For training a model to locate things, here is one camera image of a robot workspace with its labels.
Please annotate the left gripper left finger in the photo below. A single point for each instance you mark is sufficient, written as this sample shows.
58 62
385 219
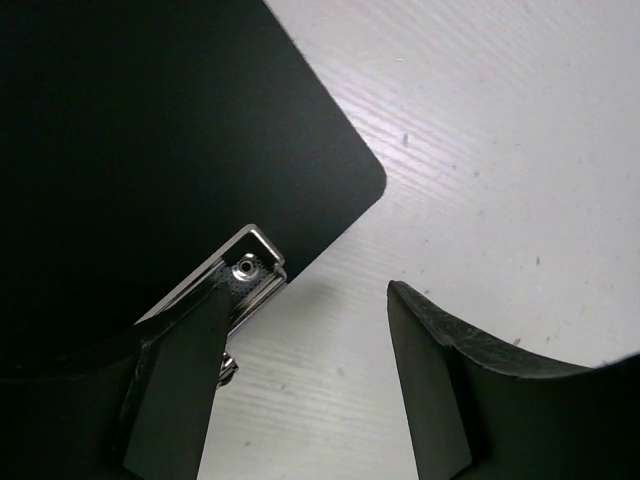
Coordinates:
135 405

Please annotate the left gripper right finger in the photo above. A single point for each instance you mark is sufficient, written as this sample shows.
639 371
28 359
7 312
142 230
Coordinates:
479 407

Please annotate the black mat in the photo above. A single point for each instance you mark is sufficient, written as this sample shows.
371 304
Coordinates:
137 137

